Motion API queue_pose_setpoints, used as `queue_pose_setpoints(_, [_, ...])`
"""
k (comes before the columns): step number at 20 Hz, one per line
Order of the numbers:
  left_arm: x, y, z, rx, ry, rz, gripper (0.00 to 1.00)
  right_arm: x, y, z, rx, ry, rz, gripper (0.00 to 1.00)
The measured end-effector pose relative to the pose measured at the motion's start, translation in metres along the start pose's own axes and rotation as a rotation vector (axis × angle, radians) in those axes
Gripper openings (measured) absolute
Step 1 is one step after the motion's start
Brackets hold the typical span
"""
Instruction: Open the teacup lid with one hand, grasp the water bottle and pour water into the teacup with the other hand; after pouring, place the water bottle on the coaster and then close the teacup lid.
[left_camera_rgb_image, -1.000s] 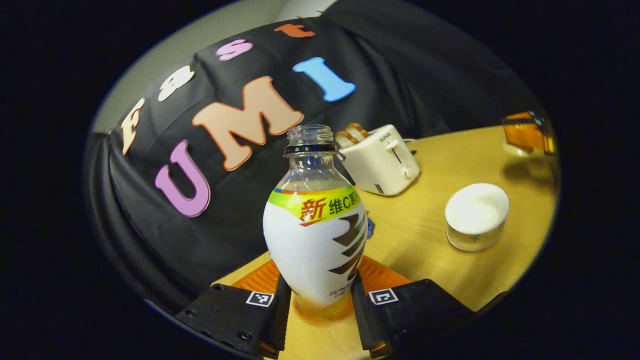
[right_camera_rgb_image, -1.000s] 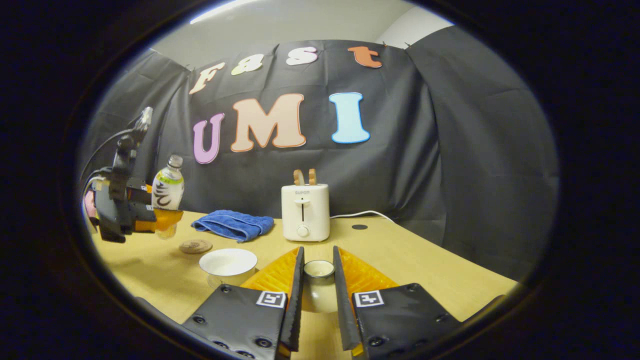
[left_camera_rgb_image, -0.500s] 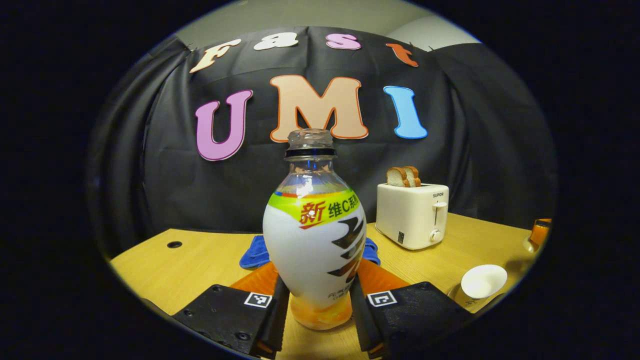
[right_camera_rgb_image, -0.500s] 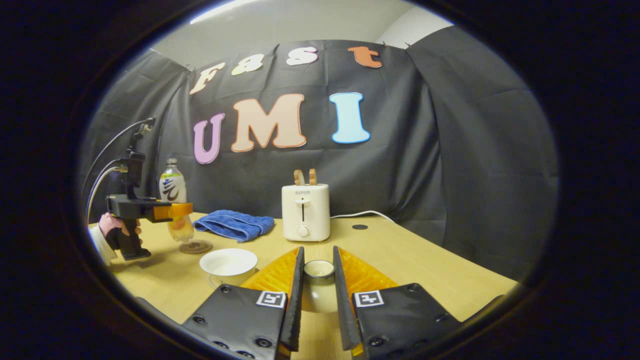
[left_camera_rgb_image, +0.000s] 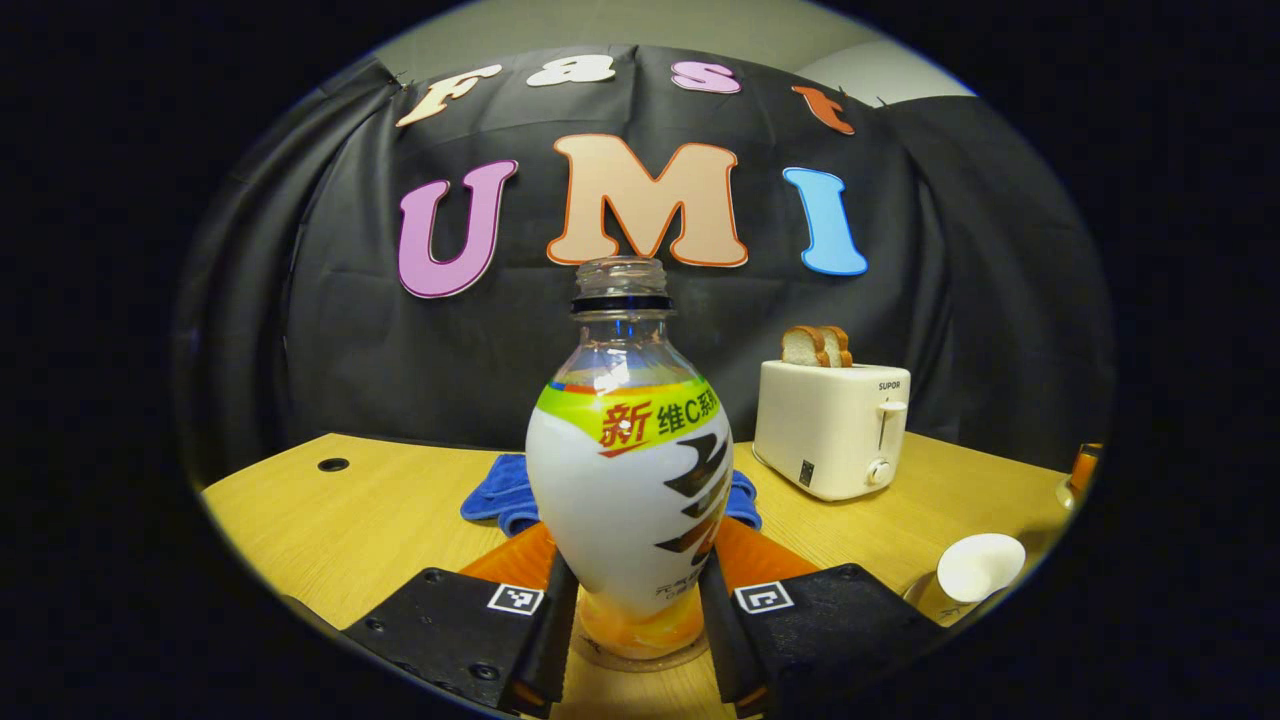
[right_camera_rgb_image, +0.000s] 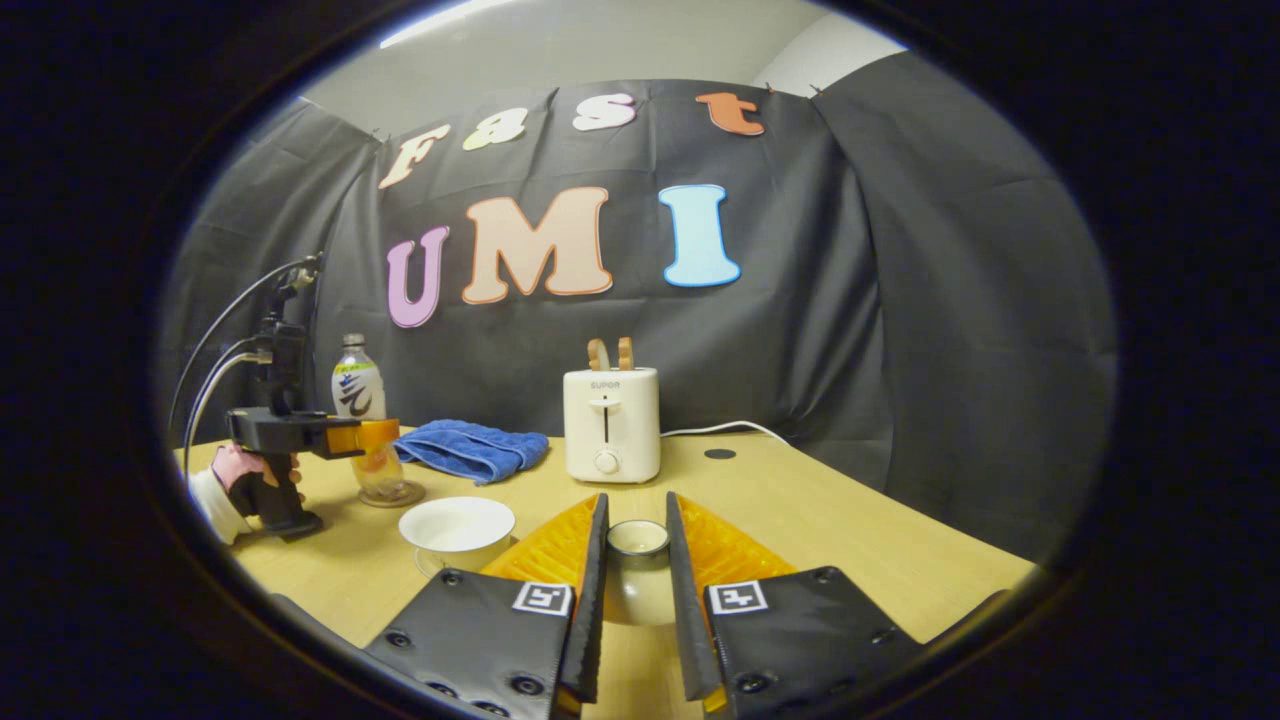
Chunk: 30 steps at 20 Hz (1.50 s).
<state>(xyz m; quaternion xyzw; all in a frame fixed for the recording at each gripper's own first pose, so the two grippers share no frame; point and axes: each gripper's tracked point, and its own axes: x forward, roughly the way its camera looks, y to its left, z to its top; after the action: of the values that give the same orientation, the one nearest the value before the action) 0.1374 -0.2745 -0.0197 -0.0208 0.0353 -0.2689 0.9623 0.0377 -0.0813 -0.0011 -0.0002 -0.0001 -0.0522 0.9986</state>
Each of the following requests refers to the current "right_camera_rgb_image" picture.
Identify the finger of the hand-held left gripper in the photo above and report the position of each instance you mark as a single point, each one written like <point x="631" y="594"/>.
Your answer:
<point x="365" y="436"/>

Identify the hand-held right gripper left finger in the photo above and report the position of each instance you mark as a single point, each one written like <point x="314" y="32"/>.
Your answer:
<point x="592" y="600"/>

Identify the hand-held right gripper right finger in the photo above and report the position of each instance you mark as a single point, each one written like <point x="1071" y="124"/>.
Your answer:
<point x="685" y="600"/>

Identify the clear water bottle white label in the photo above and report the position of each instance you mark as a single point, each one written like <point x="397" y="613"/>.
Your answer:
<point x="357" y="390"/>

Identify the cream teacup lid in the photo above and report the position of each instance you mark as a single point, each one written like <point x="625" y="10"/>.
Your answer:
<point x="637" y="585"/>

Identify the round brown coaster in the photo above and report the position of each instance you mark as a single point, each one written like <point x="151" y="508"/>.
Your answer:
<point x="412" y="495"/>

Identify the cream ceramic teacup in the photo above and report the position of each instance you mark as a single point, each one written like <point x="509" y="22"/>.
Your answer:
<point x="455" y="525"/>

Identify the blue towel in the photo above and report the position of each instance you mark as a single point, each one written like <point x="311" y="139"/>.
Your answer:
<point x="470" y="450"/>

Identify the white toaster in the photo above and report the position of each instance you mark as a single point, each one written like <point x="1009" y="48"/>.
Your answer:
<point x="610" y="425"/>

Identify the toasted bread slice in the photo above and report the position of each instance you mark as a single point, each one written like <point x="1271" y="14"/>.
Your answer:
<point x="626" y="353"/>
<point x="598" y="356"/>

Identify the black backdrop cloth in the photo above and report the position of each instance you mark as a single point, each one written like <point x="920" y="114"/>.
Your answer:
<point x="850" y="300"/>

